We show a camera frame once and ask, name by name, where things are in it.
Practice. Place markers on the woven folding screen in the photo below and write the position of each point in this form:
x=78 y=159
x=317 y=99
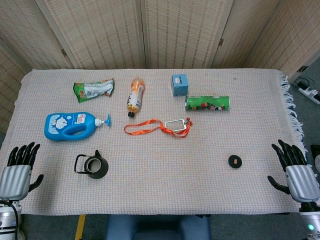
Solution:
x=175 y=32

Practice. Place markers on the small black round disc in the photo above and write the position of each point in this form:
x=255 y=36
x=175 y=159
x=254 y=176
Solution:
x=235 y=161

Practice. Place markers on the green crumpled snack bag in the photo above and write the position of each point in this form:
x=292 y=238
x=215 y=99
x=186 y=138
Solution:
x=93 y=90

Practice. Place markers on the small blue cardboard box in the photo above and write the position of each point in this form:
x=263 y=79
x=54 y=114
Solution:
x=179 y=86

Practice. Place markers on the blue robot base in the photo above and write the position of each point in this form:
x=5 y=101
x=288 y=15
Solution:
x=157 y=227

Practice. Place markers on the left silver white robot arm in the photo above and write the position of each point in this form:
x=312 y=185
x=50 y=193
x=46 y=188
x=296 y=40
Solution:
x=6 y=222

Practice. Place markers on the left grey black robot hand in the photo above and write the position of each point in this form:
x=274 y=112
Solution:
x=15 y=181

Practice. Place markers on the blue pump detergent bottle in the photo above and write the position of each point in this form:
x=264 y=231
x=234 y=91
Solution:
x=60 y=126

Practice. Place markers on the yellow floor tape strip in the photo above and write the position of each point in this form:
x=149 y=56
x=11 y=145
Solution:
x=80 y=227

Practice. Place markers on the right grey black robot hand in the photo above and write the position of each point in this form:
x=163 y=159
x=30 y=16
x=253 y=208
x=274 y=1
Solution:
x=301 y=182

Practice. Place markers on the white power strip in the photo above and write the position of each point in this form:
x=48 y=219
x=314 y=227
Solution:
x=311 y=93

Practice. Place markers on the orange drink bottle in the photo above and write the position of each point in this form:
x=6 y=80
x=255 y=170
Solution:
x=136 y=96

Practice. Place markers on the beige woven table cloth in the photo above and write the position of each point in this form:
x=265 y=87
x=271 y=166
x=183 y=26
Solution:
x=160 y=175

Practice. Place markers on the green chips can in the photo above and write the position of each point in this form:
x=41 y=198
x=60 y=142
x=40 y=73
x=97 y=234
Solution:
x=207 y=103

